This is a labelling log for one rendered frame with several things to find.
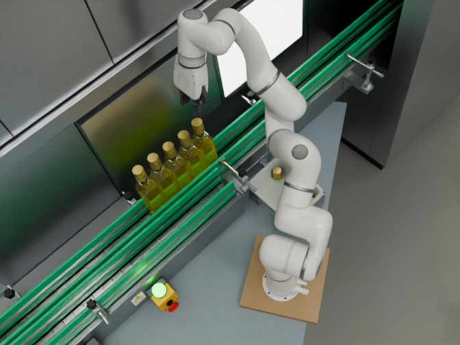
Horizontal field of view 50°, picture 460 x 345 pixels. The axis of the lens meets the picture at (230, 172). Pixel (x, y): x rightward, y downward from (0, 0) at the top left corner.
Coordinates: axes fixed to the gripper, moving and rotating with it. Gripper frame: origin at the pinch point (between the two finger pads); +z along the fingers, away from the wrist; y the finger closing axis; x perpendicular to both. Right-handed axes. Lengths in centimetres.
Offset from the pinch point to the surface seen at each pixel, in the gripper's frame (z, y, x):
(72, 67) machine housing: -16.1, -14.9, -26.7
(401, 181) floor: 98, 31, 120
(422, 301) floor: 109, 77, 76
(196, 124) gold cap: 8.9, 0.9, 1.6
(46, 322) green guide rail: 49, 6, -61
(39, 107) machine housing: -8.7, -14.9, -37.4
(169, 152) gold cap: 12.8, 1.6, -9.6
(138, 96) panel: 0.3, -11.9, -9.9
